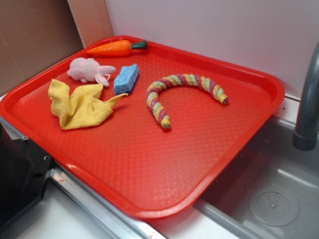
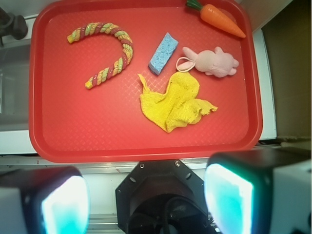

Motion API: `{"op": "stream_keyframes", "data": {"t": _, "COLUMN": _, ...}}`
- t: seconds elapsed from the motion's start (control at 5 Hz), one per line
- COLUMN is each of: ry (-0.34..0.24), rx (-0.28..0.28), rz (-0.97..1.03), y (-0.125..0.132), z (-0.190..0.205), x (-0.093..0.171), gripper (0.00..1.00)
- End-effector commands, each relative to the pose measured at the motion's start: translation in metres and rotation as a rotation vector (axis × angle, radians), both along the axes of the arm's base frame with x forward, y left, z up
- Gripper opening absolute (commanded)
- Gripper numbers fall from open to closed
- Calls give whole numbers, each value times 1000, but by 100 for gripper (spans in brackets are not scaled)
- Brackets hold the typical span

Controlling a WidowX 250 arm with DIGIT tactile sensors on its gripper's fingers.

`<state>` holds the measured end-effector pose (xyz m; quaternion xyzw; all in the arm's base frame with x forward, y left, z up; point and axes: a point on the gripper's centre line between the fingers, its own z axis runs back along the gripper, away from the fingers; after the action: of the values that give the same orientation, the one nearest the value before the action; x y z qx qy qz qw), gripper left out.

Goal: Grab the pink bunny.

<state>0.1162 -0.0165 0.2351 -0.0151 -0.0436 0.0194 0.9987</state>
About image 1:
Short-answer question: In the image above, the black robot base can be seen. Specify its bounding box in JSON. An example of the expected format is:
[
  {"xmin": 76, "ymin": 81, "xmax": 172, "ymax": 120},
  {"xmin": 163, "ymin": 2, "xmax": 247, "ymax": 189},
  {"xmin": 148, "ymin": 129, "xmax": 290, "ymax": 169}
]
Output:
[{"xmin": 0, "ymin": 126, "xmax": 52, "ymax": 230}]

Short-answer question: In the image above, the pink plush bunny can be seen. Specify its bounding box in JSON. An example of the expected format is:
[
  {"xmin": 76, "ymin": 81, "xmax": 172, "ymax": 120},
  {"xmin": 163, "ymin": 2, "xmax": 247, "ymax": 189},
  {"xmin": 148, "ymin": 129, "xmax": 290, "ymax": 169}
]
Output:
[{"xmin": 67, "ymin": 57, "xmax": 116, "ymax": 87}]

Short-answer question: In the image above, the red plastic tray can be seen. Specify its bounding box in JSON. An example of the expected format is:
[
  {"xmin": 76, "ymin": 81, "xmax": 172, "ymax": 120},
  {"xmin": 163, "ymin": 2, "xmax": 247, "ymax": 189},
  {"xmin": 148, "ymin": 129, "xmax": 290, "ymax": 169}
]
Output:
[{"xmin": 0, "ymin": 41, "xmax": 285, "ymax": 220}]

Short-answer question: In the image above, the blue sponge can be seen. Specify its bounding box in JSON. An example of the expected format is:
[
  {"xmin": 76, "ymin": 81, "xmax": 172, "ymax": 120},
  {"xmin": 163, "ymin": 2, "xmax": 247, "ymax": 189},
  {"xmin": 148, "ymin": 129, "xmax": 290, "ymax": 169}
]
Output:
[{"xmin": 113, "ymin": 64, "xmax": 140, "ymax": 95}]

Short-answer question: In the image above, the yellow cloth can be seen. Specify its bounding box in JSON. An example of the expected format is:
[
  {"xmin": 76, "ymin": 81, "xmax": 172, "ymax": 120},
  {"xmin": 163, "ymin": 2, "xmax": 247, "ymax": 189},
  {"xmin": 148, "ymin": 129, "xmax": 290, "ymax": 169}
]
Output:
[{"xmin": 48, "ymin": 79, "xmax": 128, "ymax": 130}]

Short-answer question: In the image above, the orange toy carrot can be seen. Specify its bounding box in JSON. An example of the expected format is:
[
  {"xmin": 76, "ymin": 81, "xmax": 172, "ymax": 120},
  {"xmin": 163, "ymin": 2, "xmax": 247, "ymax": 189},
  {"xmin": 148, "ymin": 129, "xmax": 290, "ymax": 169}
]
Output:
[{"xmin": 86, "ymin": 40, "xmax": 148, "ymax": 56}]

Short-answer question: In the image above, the grey metal sink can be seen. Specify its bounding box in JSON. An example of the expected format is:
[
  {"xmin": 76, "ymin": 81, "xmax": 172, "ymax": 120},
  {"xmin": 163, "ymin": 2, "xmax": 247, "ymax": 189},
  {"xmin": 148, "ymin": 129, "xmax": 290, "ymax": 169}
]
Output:
[{"xmin": 195, "ymin": 117, "xmax": 319, "ymax": 239}]

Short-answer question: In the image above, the grey faucet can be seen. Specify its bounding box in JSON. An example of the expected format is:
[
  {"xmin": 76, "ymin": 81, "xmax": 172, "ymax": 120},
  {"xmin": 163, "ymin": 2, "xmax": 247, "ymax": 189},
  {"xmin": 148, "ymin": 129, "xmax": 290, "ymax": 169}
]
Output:
[{"xmin": 293, "ymin": 45, "xmax": 319, "ymax": 151}]

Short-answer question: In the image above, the brown cardboard panel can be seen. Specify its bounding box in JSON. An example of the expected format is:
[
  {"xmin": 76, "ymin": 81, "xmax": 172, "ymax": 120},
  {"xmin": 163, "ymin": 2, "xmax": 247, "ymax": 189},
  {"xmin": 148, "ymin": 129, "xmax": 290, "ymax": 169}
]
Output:
[{"xmin": 0, "ymin": 0, "xmax": 113, "ymax": 95}]

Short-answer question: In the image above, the multicolour twisted rope toy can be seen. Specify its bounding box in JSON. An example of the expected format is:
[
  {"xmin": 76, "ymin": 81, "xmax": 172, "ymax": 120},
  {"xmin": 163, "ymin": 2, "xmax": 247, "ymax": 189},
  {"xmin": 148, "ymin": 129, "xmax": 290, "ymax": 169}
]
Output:
[{"xmin": 146, "ymin": 74, "xmax": 229, "ymax": 130}]

